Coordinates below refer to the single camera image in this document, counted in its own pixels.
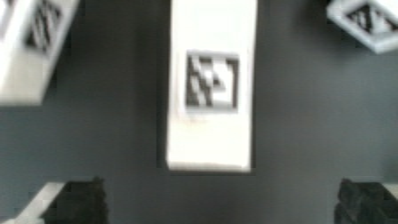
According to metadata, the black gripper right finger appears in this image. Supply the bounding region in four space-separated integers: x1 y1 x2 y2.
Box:
334 179 398 224

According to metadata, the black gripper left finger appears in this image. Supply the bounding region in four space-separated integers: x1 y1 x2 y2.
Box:
14 176 112 224

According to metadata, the white chair leg with tag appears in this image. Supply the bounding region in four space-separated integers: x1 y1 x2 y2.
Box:
165 0 258 173

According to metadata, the white tagged cube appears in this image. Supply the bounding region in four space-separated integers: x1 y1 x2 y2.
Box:
327 0 398 54

